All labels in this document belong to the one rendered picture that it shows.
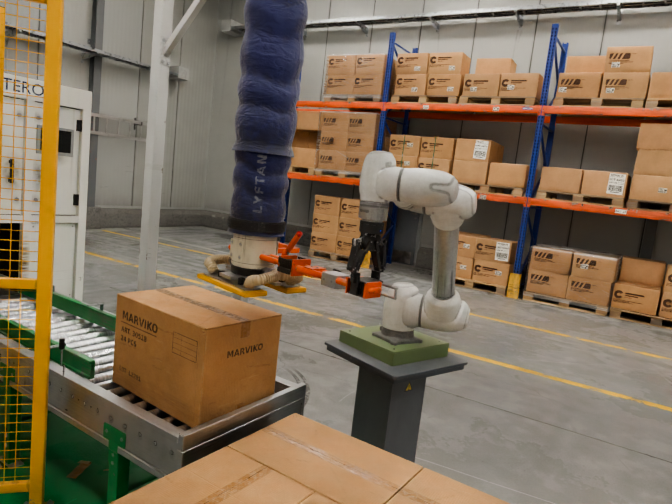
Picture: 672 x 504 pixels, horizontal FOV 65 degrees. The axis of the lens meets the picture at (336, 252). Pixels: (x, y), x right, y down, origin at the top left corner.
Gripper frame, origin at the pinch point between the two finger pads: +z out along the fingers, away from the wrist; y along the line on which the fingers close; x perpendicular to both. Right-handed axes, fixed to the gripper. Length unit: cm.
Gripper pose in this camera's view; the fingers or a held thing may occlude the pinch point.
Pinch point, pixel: (364, 285)
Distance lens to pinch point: 166.1
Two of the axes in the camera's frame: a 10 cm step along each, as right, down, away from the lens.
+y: -7.3, 0.1, -6.8
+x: 6.8, 1.7, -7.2
